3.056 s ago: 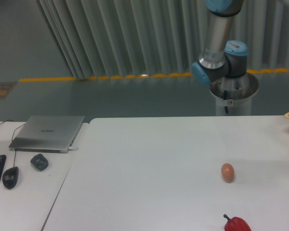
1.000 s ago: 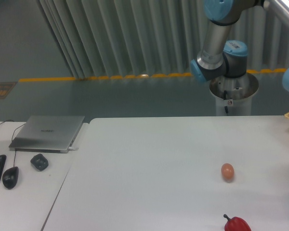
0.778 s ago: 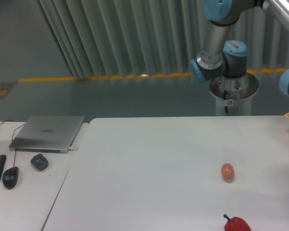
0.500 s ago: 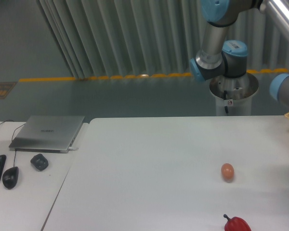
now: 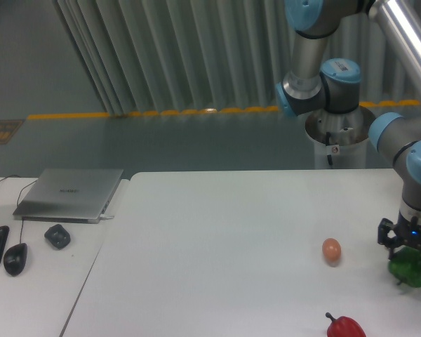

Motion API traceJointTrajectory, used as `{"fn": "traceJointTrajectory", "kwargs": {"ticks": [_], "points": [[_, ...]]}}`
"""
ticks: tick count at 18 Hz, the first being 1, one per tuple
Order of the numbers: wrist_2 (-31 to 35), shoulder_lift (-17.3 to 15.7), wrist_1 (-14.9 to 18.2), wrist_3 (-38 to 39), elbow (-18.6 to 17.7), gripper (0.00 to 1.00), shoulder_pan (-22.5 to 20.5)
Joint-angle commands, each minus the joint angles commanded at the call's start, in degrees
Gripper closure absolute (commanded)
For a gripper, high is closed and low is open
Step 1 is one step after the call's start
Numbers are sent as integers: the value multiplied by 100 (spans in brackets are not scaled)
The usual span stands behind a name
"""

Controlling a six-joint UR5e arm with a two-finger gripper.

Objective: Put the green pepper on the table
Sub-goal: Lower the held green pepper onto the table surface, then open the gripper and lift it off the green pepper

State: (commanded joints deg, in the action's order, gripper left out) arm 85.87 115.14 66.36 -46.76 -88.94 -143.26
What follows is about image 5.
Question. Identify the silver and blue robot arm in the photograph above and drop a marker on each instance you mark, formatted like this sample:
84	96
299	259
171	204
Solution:
313	83

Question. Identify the silver closed laptop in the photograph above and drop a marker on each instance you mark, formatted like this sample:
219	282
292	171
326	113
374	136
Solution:
69	195

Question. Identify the green bell pepper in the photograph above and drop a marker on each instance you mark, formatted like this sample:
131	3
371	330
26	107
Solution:
405	266

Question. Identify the red bell pepper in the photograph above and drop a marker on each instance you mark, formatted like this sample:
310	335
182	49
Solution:
343	327

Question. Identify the small black plastic holder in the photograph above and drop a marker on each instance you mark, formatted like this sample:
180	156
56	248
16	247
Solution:
57	236

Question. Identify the brown egg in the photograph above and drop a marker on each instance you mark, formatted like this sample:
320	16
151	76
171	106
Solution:
331	251

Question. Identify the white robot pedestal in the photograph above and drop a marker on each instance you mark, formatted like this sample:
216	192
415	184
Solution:
340	147

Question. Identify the black computer mouse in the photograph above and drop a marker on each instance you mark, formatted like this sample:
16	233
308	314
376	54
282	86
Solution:
15	259

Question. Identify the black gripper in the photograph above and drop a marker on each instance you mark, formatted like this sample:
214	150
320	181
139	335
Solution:
408	230

